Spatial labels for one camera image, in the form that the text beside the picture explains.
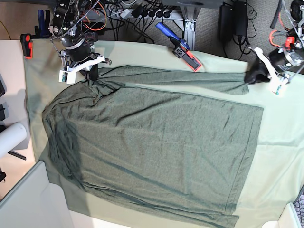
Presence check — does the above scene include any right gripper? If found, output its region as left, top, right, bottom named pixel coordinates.
left=70, top=53, right=112, bottom=80

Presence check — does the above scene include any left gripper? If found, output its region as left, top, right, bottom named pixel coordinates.
left=244, top=59, right=270, bottom=84

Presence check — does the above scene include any dark green T-shirt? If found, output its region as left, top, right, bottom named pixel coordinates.
left=42, top=66, right=263, bottom=228

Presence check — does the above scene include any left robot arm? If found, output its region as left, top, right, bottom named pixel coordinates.
left=244, top=0, right=304, bottom=87

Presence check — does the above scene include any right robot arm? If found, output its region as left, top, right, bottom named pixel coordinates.
left=49, top=0, right=111, bottom=84

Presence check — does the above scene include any left black power adapter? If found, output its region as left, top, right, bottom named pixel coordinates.
left=233, top=1, right=248, bottom=37

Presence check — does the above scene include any white charger plug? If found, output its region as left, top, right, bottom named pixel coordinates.
left=120, top=9, right=132, bottom=19

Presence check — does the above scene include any red and black clamp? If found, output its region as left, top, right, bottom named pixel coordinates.
left=20, top=33, right=33, bottom=59

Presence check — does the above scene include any blue and orange clamp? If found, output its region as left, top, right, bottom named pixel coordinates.
left=156, top=22, right=202, bottom=72

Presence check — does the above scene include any grey power strip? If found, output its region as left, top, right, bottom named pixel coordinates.
left=106, top=7, right=183, bottom=21

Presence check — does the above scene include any white cylinder roll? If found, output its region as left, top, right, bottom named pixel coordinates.
left=0, top=123, right=27, bottom=158

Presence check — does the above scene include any light green box edge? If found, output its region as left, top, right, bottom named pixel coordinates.
left=0, top=161, right=74, bottom=228

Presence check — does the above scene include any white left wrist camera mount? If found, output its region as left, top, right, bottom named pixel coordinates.
left=253, top=47, right=290, bottom=96

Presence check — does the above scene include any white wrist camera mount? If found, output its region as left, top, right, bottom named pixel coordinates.
left=58, top=55, right=106, bottom=84
left=253, top=47, right=290, bottom=96

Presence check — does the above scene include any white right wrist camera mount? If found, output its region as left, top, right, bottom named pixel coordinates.
left=58, top=55, right=106, bottom=84

